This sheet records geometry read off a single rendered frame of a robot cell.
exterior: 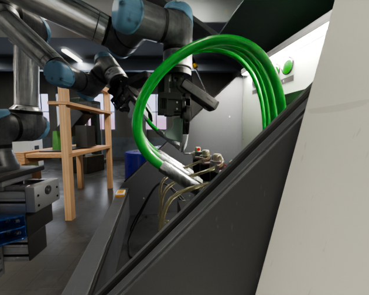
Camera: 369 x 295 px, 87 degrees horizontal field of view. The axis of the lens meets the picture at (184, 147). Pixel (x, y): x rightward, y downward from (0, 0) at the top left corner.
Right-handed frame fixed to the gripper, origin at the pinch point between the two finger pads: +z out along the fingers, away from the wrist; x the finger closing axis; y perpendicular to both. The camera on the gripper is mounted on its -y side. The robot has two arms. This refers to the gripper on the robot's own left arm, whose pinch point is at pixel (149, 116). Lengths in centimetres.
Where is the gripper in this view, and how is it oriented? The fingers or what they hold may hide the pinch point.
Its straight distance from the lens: 64.4
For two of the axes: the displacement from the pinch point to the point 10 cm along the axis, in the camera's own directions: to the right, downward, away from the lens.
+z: 5.5, 7.4, -3.8
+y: -7.2, 6.5, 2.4
